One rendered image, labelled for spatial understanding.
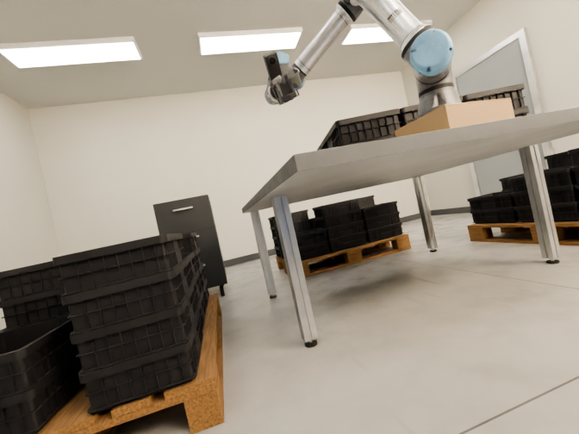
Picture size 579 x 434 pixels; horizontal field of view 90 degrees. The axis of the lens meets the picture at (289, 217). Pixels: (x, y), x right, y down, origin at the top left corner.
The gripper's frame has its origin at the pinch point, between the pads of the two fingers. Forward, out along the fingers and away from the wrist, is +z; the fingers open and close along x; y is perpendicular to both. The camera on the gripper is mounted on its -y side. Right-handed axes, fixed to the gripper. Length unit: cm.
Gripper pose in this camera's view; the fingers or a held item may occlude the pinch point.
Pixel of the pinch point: (287, 72)
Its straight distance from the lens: 101.2
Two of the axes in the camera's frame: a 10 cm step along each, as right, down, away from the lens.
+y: 4.2, 8.5, 3.2
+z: 2.2, 2.4, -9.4
